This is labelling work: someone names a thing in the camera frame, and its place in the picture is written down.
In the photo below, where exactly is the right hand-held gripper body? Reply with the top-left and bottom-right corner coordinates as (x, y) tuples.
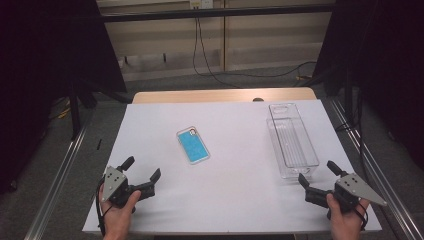
(304, 173), (388, 215)

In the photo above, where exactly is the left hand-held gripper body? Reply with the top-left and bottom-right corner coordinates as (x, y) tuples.
(99, 165), (157, 209)

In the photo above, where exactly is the blue phone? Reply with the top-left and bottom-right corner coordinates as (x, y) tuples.
(175, 125), (211, 166)

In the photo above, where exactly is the person's left hand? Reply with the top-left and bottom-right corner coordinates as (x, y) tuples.
(99, 190), (142, 231)

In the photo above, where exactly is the person's right hand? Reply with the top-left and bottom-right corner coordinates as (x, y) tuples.
(325, 193), (371, 231)

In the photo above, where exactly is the clear plastic bin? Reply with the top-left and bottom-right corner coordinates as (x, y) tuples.
(265, 102), (320, 180)

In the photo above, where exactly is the white table cover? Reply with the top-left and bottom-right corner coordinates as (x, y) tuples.
(82, 99), (383, 234)

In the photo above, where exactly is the black metal stand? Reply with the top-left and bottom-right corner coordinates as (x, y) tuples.
(67, 79), (83, 141)

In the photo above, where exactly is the wooden table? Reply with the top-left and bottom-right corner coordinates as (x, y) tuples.
(132, 87), (318, 105)

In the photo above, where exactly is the dark curtain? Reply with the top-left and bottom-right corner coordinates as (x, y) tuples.
(0, 0), (128, 195)
(312, 0), (424, 172)

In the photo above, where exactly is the black horizontal bar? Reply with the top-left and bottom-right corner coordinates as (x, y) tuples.
(99, 3), (336, 24)

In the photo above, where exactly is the left hand-held gripper black cable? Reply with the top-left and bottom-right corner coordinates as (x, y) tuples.
(95, 177), (108, 236)

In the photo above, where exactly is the hand-held gripper black cable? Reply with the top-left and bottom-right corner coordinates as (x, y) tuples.
(95, 177), (108, 236)
(354, 202), (370, 232)

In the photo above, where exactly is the right hand-held gripper black cable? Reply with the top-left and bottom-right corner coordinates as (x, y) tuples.
(354, 202), (370, 232)

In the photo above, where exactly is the metal floor rail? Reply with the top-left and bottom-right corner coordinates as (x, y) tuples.
(328, 98), (424, 240)
(24, 109), (95, 240)

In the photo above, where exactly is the thin black floor cable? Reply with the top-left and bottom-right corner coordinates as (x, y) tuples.
(334, 96), (372, 185)

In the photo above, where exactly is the yellow cable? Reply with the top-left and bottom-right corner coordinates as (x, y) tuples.
(49, 105), (72, 120)

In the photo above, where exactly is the black hanging wall cable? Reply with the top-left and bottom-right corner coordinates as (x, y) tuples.
(192, 17), (242, 89)

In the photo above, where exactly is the white wall power outlet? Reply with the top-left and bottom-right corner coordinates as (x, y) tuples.
(189, 0), (214, 10)

